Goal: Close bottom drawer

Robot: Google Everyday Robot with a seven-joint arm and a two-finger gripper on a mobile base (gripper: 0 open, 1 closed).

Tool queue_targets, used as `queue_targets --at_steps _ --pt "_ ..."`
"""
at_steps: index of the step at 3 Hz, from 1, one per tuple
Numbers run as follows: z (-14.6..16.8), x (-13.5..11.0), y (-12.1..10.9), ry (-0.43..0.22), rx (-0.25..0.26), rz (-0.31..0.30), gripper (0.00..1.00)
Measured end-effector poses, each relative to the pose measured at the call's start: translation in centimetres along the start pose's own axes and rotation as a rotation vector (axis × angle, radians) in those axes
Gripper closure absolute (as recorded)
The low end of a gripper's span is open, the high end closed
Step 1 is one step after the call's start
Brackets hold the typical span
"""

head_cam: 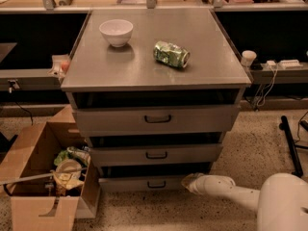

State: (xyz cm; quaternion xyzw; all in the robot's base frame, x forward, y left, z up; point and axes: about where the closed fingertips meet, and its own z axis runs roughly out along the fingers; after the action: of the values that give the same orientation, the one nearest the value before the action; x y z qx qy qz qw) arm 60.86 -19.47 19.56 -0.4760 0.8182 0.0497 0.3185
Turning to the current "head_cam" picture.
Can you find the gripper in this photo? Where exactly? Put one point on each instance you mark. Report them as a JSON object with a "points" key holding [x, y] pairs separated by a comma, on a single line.
{"points": [[205, 184]]}

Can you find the grey bottom drawer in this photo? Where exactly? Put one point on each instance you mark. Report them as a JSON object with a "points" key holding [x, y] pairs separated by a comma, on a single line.
{"points": [[148, 178]]}

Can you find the grey drawer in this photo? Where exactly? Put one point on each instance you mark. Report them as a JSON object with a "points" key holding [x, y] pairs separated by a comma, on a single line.
{"points": [[155, 120], [155, 155], [148, 178]]}

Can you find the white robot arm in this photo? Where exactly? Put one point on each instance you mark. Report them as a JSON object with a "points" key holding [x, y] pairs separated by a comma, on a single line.
{"points": [[281, 204]]}

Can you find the grey middle drawer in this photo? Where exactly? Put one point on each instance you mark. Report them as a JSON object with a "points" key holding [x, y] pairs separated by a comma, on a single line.
{"points": [[155, 155]]}

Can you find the grey metal drawer cabinet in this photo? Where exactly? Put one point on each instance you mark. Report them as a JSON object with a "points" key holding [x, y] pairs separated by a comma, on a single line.
{"points": [[102, 76]]}

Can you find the grey top drawer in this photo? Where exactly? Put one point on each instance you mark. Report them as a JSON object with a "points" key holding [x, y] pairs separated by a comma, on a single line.
{"points": [[155, 120]]}

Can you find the black stand leg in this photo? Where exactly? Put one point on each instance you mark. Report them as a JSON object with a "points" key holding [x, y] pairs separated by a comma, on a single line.
{"points": [[284, 126]]}

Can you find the white plate in box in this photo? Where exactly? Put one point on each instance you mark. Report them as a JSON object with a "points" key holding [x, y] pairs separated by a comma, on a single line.
{"points": [[70, 166]]}

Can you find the green plastic bag in box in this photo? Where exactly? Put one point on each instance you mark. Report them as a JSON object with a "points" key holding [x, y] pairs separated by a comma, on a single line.
{"points": [[78, 154]]}

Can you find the crushed green soda can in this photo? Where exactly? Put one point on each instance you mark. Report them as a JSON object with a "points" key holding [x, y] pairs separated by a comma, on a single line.
{"points": [[171, 54]]}

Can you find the white round-top bottle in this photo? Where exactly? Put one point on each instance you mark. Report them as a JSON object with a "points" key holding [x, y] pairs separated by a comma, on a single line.
{"points": [[247, 58]]}

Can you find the open cardboard box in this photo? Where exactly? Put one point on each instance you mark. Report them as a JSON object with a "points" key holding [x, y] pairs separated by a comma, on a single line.
{"points": [[33, 153]]}

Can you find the white power strip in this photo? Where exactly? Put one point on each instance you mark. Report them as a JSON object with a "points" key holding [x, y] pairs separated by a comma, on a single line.
{"points": [[289, 64]]}

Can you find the white ceramic bowl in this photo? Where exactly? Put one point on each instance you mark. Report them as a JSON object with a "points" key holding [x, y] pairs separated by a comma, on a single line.
{"points": [[117, 32]]}

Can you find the clear bag with orange object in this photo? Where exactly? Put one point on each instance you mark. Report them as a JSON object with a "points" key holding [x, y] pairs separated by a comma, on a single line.
{"points": [[60, 65]]}

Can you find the grey metal rod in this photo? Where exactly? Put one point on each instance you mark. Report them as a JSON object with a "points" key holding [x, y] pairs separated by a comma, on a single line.
{"points": [[40, 176]]}

